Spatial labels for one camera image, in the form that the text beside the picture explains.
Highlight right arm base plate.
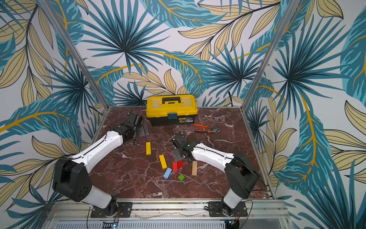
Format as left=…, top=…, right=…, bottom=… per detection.
left=205, top=201, right=248, bottom=217

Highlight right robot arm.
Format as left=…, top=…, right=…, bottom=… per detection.
left=171, top=133, right=261, bottom=214

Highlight light blue block lower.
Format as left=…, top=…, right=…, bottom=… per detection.
left=164, top=168, right=172, bottom=179

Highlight yellow block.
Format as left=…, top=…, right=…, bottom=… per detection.
left=146, top=142, right=152, bottom=156
left=159, top=155, right=168, bottom=170

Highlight large orange-handled pliers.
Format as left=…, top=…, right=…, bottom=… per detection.
left=194, top=124, right=220, bottom=134

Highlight aluminium front rail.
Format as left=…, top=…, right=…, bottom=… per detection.
left=42, top=198, right=294, bottom=229

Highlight green small cube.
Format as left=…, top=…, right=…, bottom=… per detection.
left=178, top=174, right=185, bottom=181

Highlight natural wood block lower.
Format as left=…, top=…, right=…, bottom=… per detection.
left=192, top=161, right=198, bottom=176

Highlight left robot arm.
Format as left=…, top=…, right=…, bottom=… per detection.
left=52, top=112, right=143, bottom=216

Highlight yellow black toolbox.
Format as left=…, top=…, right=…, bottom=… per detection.
left=146, top=94, right=198, bottom=126

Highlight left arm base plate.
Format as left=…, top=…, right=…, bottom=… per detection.
left=91, top=202, right=132, bottom=219

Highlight red block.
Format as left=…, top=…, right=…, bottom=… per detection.
left=172, top=162, right=178, bottom=172
left=177, top=160, right=184, bottom=169

